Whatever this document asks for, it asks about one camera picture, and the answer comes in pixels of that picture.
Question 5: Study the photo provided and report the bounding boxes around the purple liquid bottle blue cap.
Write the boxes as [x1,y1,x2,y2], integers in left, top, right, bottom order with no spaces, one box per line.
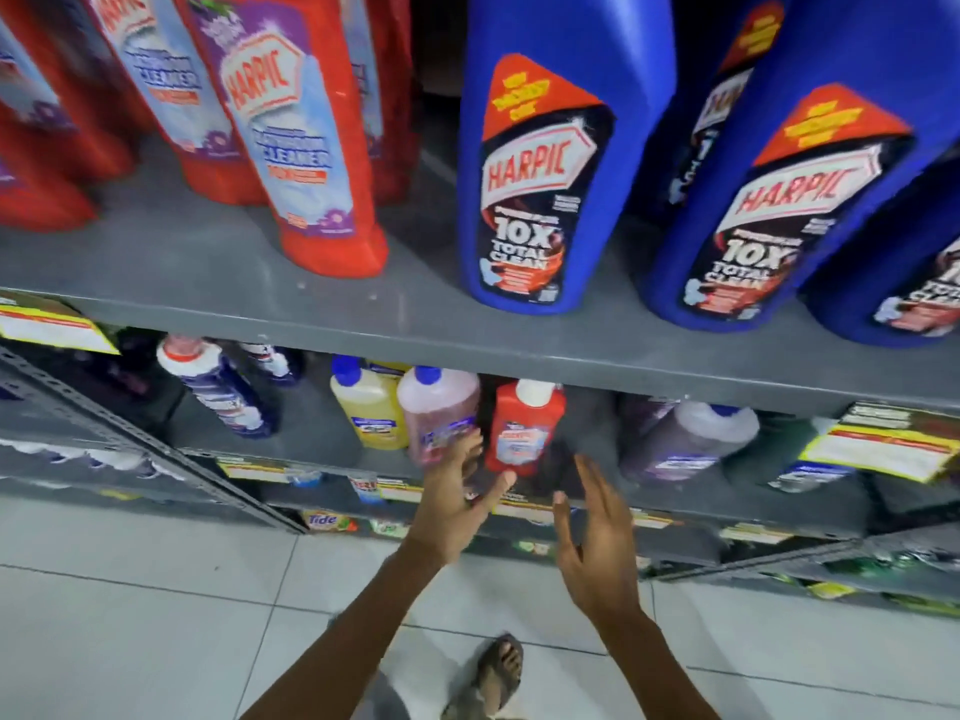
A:
[618,399,761,486]

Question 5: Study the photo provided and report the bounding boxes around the yellow liquid bottle blue cap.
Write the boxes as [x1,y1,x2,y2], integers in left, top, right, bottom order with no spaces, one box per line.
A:
[330,355,411,452]

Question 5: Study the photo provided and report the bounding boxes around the blue cleaner bottle black label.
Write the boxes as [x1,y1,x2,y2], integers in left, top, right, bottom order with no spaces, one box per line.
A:
[801,153,960,350]
[643,0,960,335]
[633,0,795,227]
[458,0,678,316]

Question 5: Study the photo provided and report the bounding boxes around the pink liquid bottle blue cap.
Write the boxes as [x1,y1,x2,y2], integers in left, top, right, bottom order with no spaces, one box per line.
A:
[396,365,482,470]

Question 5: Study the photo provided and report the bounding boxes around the person's right hand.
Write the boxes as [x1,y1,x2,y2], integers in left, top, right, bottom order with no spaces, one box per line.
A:
[552,454,648,632]

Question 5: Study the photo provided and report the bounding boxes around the white bottle with blue label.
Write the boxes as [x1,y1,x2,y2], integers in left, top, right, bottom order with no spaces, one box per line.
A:
[238,342,306,388]
[156,335,283,441]

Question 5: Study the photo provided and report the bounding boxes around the person's right forearm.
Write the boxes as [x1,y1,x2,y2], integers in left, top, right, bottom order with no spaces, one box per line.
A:
[598,608,723,720]

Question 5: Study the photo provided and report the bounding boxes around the person's left forearm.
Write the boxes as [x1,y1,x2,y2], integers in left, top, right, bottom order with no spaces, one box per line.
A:
[241,538,445,720]

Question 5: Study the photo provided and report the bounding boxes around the green liquid bottle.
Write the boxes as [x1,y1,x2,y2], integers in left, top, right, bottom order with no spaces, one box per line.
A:
[766,415,858,495]

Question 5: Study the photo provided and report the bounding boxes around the row of small shelf labels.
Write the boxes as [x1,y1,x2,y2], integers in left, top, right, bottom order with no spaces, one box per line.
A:
[216,455,798,550]

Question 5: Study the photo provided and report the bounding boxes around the person's foot in sandal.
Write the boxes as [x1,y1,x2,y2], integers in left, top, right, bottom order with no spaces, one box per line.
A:
[475,633,525,719]

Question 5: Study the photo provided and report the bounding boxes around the row of green packets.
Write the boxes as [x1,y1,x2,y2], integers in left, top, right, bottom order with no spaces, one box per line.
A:
[806,550,960,619]

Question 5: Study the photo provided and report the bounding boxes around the small red bottle white cap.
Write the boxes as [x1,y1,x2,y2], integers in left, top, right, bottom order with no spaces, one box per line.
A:
[484,379,568,478]

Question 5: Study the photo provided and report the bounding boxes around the row of white bottles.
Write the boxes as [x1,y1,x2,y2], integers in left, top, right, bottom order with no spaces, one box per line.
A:
[0,437,185,482]

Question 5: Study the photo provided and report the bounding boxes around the person's left hand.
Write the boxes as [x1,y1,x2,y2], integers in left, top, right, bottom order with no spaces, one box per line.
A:
[403,429,519,568]

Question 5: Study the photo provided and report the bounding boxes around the orange detergent packet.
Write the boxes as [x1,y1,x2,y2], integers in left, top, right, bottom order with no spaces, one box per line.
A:
[302,508,360,535]

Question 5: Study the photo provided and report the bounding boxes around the grey metal shelf rack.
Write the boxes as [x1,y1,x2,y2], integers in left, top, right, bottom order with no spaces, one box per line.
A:
[0,89,960,619]

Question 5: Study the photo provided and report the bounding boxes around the red cleaner bottle purple label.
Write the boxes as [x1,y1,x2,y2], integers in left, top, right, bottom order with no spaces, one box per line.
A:
[0,104,100,234]
[171,0,390,280]
[81,0,268,208]
[337,0,420,206]
[0,0,138,182]

